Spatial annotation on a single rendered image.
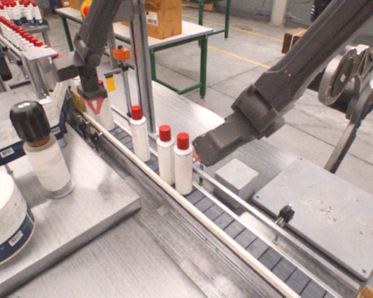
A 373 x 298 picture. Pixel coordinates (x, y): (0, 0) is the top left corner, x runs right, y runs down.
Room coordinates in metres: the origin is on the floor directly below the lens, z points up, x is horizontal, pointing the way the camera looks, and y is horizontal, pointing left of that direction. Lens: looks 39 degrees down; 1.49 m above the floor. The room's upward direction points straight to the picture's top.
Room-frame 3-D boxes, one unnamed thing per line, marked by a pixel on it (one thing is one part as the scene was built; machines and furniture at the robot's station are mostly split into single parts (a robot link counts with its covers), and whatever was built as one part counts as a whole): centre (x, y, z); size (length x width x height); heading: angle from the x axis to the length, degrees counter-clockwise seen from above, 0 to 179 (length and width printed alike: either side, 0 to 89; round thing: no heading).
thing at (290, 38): (4.39, -1.95, 0.16); 0.65 x 0.54 x 0.32; 47
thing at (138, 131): (0.70, 0.16, 0.98); 0.05 x 0.05 x 0.20
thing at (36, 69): (1.06, 0.60, 1.01); 0.14 x 0.13 x 0.26; 42
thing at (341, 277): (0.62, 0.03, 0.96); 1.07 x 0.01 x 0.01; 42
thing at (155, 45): (3.34, 0.78, 0.39); 2.20 x 0.80 x 0.78; 42
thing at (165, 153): (0.60, 0.07, 0.98); 0.05 x 0.05 x 0.20
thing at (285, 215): (0.39, -0.23, 0.91); 0.07 x 0.03 x 0.16; 132
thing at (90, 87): (0.79, 0.32, 1.13); 0.10 x 0.07 x 0.07; 42
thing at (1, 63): (2.17, 1.64, 0.71); 0.15 x 0.12 x 0.34; 132
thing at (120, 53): (0.89, 0.25, 1.05); 0.10 x 0.04 x 0.33; 132
